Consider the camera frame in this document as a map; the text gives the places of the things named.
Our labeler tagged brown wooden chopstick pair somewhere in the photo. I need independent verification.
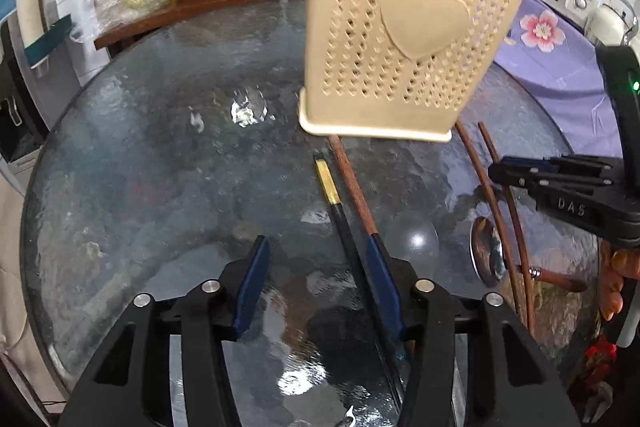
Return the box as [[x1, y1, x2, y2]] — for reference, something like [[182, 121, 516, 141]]
[[453, 120, 536, 338]]

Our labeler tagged small metal spoon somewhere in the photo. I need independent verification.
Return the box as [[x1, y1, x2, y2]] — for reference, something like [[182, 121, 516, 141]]
[[469, 217, 506, 288]]

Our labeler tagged black gold-tipped chopstick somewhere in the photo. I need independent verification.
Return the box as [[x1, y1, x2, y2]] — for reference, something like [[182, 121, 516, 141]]
[[312, 152, 404, 411]]

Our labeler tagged translucent plastic spoon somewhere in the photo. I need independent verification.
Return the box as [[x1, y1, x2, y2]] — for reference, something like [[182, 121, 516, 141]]
[[382, 210, 439, 277]]

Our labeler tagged person's hand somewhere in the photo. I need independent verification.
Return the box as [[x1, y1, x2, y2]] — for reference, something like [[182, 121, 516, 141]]
[[599, 239, 640, 321]]

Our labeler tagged beige hanging cloth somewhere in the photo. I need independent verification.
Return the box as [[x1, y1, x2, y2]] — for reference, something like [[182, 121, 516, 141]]
[[0, 179, 64, 412]]

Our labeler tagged purple floral cloth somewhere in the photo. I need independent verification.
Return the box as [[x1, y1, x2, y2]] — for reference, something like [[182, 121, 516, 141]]
[[495, 0, 623, 157]]

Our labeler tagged white electric kettle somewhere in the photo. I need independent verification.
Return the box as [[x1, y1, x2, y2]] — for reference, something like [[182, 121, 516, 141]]
[[584, 0, 639, 46]]

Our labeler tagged round glass table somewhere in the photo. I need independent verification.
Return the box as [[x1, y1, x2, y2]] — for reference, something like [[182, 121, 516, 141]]
[[21, 0, 598, 426]]

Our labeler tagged beige perforated utensil holder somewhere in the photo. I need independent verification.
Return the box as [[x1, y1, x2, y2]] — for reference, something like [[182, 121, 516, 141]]
[[299, 0, 522, 142]]

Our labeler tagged grey water dispenser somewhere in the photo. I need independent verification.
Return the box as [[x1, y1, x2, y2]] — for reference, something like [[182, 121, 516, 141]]
[[1, 20, 49, 194]]

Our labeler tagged paper cup holder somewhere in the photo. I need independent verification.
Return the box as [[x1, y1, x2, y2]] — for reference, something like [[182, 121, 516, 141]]
[[15, 0, 73, 69]]

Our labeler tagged dark wooden counter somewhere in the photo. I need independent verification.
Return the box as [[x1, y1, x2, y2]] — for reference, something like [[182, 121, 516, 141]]
[[93, 0, 271, 58]]

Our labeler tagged clear plastic bag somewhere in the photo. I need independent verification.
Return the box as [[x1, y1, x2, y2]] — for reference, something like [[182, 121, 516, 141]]
[[72, 0, 174, 42]]

